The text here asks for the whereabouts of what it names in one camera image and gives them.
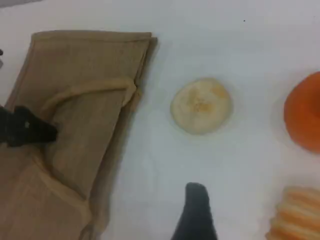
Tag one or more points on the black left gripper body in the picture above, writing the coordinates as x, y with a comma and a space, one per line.
5, 127

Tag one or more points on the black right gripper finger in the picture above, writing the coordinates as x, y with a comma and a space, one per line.
197, 215

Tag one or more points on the pale round egg yolk pastry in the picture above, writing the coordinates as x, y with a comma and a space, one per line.
201, 107

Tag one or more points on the orange tangerine with stem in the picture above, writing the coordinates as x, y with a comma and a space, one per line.
303, 112

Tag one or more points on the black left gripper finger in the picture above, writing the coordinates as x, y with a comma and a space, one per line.
35, 130

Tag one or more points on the long striped bread loaf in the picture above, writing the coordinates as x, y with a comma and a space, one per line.
297, 215

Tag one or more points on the brown burlap tote bag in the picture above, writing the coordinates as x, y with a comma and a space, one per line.
75, 65

